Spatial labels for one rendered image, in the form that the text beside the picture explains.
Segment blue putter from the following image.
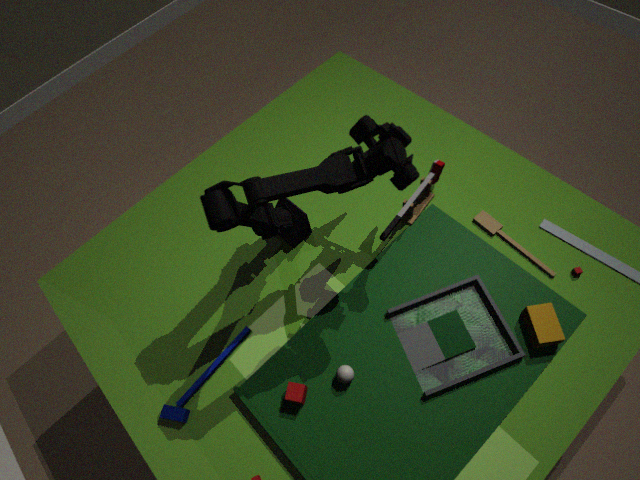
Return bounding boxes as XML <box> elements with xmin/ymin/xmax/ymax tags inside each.
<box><xmin>160</xmin><ymin>326</ymin><xmax>251</xmax><ymax>423</ymax></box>

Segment grey flat bar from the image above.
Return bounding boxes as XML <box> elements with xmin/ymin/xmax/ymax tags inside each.
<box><xmin>538</xmin><ymin>218</ymin><xmax>640</xmax><ymax>283</ymax></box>

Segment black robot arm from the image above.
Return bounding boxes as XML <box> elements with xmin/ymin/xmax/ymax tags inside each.
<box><xmin>200</xmin><ymin>122</ymin><xmax>411</xmax><ymax>240</ymax></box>

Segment brown cube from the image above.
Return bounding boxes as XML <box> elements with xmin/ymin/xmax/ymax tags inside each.
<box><xmin>521</xmin><ymin>303</ymin><xmax>565</xmax><ymax>349</ymax></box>

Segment grey ball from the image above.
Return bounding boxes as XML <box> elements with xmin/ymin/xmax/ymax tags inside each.
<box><xmin>336</xmin><ymin>365</ymin><xmax>354</xmax><ymax>384</ymax></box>

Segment dark green flat mat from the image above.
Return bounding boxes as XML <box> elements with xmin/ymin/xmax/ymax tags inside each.
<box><xmin>239</xmin><ymin>203</ymin><xmax>587</xmax><ymax>480</ymax></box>

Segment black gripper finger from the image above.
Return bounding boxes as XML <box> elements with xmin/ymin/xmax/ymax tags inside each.
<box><xmin>371</xmin><ymin>119</ymin><xmax>382</xmax><ymax>137</ymax></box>
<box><xmin>402</xmin><ymin>154</ymin><xmax>417</xmax><ymax>169</ymax></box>

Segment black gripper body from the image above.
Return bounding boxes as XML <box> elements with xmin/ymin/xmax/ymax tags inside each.
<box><xmin>349</xmin><ymin>115</ymin><xmax>420</xmax><ymax>190</ymax></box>

